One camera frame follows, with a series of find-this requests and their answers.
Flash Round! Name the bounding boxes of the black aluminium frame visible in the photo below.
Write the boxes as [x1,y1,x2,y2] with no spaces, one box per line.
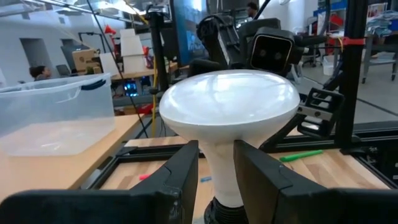
[79,0,398,190]

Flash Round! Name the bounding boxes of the white stacked boxes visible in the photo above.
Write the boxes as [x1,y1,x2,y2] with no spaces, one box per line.
[119,28,147,74]

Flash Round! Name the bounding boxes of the person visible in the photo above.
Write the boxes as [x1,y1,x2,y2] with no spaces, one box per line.
[29,65,52,82]
[245,1,265,20]

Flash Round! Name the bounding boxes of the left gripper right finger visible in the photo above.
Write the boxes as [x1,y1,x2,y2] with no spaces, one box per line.
[233,140,398,224]

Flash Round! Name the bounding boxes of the black stand pole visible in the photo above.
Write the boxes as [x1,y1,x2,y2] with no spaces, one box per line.
[145,11,171,93]

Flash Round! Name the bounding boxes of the blue panel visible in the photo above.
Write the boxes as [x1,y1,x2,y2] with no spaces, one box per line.
[172,0,210,66]

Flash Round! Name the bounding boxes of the blue lit screen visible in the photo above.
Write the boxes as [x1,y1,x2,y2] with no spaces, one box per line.
[123,80,138,98]

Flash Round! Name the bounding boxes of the green pen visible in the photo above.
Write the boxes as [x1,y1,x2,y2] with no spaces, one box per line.
[279,149,324,163]

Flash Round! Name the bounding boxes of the cardboard box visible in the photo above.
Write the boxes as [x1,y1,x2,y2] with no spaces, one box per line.
[72,49,101,74]

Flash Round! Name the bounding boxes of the yellow cable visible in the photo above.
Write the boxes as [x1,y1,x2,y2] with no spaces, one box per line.
[150,52,160,138]

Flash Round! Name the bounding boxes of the thin black rod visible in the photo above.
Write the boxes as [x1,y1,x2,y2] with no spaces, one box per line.
[85,0,150,139]

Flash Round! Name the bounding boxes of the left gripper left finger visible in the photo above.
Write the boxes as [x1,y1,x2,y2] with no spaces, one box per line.
[0,140,199,224]

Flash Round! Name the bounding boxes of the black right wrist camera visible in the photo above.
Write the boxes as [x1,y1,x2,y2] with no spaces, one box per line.
[249,27,295,77]

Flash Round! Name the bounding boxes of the light wooden desk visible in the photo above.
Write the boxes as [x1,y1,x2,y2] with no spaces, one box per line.
[0,113,146,202]

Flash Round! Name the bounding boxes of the clear plastic storage bin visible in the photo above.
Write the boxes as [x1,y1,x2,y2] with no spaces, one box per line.
[0,73,116,157]

